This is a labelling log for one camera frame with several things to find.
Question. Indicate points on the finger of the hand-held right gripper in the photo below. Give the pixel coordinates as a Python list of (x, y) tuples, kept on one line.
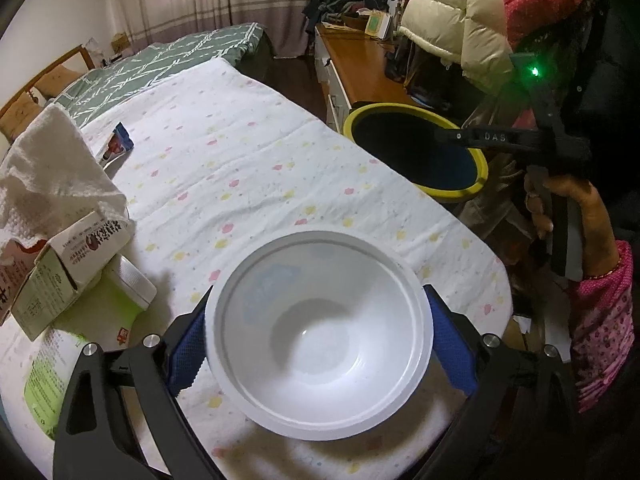
[(490, 138)]

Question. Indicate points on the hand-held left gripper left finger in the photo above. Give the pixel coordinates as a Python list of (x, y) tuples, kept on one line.
[(187, 355)]

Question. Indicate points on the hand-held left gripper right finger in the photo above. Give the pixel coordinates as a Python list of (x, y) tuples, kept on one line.
[(452, 347)]

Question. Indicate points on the yellow-rimmed black bin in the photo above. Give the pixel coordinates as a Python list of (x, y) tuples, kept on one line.
[(400, 150)]

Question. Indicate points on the white plastic bowl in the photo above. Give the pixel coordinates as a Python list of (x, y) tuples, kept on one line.
[(320, 330)]

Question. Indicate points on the person's right forearm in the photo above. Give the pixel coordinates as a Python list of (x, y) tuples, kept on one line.
[(602, 330)]

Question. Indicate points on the person's right hand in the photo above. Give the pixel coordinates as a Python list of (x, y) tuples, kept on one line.
[(597, 225)]

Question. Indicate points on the white flat box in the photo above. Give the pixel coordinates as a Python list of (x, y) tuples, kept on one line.
[(132, 285)]

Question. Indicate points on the cream puffer jacket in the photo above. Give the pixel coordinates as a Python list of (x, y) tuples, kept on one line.
[(450, 15)]

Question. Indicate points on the wooden desk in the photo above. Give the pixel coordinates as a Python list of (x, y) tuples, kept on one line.
[(365, 70)]

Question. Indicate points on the white red-print carton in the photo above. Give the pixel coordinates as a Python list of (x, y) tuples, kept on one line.
[(85, 245)]

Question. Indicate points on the pale green carton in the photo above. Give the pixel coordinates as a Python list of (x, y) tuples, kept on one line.
[(42, 290)]

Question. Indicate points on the small green-print box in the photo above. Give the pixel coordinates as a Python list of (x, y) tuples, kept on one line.
[(377, 24)]

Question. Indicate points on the pile of dark clothes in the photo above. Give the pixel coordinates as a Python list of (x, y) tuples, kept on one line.
[(345, 0)]

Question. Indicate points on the blue red snack wrapper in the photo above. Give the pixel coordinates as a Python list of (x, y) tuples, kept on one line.
[(116, 145)]

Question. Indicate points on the white towel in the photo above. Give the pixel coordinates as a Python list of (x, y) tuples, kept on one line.
[(45, 175)]

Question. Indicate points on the bed with green quilt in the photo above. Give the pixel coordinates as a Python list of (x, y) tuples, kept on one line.
[(165, 60)]

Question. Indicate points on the brown pillow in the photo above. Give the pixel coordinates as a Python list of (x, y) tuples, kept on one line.
[(55, 81), (17, 112)]

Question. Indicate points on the small brown box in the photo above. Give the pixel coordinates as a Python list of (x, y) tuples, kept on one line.
[(120, 42)]

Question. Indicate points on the wooden bed headboard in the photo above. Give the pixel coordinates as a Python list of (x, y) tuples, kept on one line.
[(65, 57)]

